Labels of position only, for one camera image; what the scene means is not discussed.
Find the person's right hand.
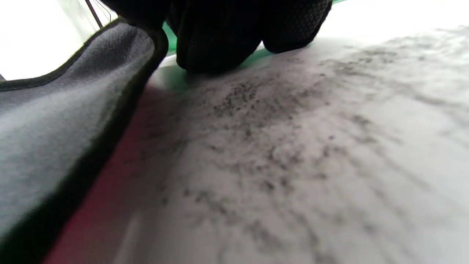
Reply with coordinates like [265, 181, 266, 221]
[99, 0, 333, 74]

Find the grey hand towel black trim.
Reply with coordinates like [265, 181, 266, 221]
[0, 18, 169, 264]

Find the green plastic bin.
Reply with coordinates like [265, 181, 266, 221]
[162, 0, 347, 70]

